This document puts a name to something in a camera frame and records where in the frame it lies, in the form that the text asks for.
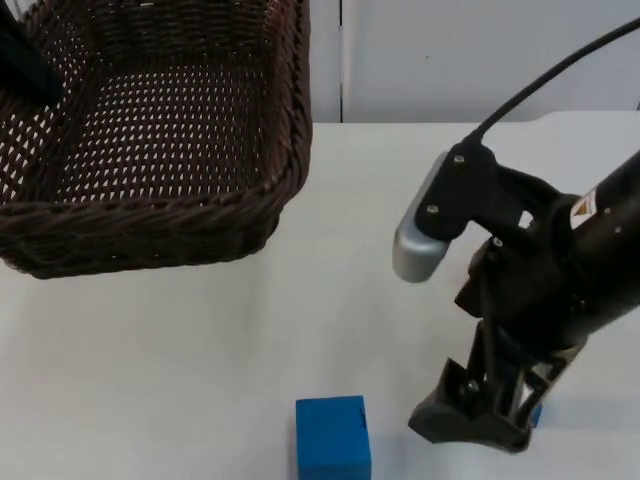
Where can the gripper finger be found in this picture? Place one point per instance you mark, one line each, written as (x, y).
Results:
(460, 422)
(542, 385)
(30, 70)

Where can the small blue block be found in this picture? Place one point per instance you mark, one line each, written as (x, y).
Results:
(538, 417)

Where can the large blue cube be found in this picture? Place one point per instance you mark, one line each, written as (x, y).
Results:
(334, 440)

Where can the dark brown wicker basket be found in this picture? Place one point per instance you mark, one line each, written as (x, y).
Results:
(190, 150)

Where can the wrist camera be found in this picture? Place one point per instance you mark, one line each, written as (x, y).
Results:
(450, 200)

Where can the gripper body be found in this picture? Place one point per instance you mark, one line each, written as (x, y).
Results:
(540, 295)

